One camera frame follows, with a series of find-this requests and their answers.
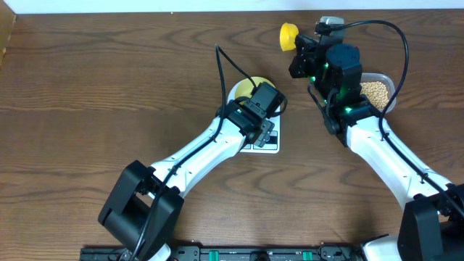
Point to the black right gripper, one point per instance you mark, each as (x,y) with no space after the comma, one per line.
(305,49)

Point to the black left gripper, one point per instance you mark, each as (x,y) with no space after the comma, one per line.
(266,127)

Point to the yellow plastic measuring scoop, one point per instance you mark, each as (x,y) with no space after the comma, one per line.
(287,36)

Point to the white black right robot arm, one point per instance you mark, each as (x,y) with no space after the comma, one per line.
(432,219)

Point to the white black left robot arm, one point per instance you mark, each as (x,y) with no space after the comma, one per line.
(145,203)

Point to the yellow plastic bowl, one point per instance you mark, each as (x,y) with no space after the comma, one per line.
(245,87)

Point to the white digital kitchen scale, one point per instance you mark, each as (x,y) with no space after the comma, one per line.
(271,145)

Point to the clear plastic soybean container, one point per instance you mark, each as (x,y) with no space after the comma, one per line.
(378,88)

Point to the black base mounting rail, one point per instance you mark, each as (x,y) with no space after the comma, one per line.
(196,253)

